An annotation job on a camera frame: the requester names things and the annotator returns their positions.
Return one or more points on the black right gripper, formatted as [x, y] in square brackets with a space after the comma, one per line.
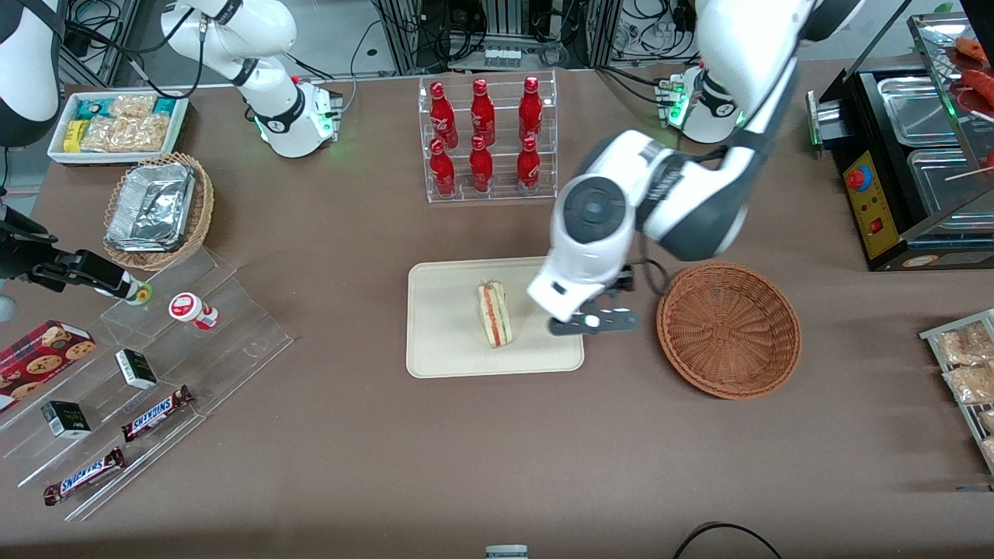
[48, 268]

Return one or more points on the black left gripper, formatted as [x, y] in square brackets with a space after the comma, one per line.
[626, 284]

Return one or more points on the triangle sandwich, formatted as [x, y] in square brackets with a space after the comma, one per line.
[495, 314]

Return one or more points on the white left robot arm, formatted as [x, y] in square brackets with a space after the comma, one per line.
[745, 78]

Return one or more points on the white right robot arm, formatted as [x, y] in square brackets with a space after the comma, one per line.
[272, 93]

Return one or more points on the silver foil tray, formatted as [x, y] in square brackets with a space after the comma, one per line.
[151, 206]

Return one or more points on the round empty wicker basket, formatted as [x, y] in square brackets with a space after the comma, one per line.
[730, 330]

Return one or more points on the wicker basket holding foil trays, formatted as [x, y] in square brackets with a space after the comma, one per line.
[204, 210]

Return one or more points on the beige plastic tray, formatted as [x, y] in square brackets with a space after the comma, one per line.
[450, 326]

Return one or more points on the grey snack tray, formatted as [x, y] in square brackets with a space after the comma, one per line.
[932, 335]

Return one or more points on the green lid sunflower jar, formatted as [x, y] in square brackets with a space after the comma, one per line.
[144, 294]

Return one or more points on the red lid small jar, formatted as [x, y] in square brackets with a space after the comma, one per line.
[185, 306]

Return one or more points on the small black carton box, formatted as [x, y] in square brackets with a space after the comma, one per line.
[136, 369]
[66, 419]

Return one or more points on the red tartan cookie box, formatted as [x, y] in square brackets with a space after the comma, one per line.
[39, 353]

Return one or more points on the white snack bin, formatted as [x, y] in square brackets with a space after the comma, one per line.
[56, 154]

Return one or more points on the Snickers chocolate bar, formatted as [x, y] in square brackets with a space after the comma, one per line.
[158, 411]
[84, 475]

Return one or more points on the clear cracker bag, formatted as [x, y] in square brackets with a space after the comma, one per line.
[124, 134]
[132, 106]

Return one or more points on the yellow snack pack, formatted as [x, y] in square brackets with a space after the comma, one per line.
[73, 136]

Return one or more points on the red cola bottle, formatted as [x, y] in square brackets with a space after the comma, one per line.
[528, 167]
[443, 171]
[482, 112]
[481, 167]
[530, 109]
[442, 112]

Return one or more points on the clear acrylic tiered stand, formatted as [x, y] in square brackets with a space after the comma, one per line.
[248, 341]

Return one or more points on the teal snack pack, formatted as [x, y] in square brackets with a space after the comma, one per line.
[89, 109]
[165, 106]

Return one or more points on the clear acrylic bottle rack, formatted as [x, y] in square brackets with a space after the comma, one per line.
[550, 116]

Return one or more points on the white power strip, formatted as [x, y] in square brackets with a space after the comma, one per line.
[502, 57]

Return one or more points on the black food warmer machine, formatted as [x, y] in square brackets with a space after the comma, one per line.
[877, 194]

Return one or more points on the small grey device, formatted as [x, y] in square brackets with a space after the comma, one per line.
[506, 552]

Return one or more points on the steel warmer pan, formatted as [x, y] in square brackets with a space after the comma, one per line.
[916, 109]
[947, 182]

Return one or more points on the clear fried snack bag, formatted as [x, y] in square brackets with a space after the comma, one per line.
[963, 345]
[971, 384]

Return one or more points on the red sausage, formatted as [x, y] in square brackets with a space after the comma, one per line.
[980, 81]

